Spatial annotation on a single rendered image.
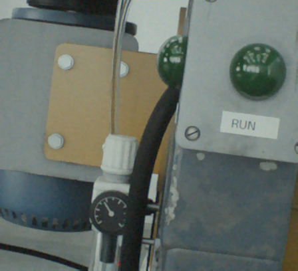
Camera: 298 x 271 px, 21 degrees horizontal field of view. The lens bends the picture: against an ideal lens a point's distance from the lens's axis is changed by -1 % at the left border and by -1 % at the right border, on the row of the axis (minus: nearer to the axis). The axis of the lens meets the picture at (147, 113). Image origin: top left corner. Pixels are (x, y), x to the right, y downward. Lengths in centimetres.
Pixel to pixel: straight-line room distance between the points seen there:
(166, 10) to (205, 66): 523
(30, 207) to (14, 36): 19
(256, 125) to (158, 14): 524
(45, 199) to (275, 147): 51
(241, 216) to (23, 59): 45
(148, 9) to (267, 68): 525
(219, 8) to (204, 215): 13
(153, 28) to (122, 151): 497
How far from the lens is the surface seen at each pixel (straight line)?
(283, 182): 48
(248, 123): 42
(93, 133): 85
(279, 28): 43
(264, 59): 41
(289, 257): 79
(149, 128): 48
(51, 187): 90
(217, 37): 42
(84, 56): 85
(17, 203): 92
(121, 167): 68
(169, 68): 43
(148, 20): 565
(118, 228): 68
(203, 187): 47
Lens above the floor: 128
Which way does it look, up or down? 3 degrees down
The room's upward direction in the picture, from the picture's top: 8 degrees clockwise
